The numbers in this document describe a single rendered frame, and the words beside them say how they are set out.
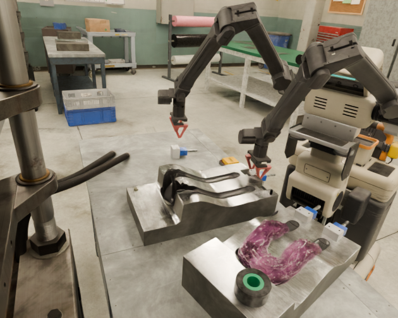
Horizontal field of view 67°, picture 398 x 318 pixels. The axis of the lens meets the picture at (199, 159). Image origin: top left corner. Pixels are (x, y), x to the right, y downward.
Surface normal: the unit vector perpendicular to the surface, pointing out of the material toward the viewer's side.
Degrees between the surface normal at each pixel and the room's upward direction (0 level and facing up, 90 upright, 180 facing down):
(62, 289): 0
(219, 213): 90
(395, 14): 90
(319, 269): 9
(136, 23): 90
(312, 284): 16
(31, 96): 90
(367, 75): 127
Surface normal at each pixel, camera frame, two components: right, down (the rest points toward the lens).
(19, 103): 0.97, 0.16
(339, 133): -0.70, 0.29
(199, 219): 0.40, 0.44
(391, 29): -0.90, 0.15
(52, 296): 0.07, -0.89
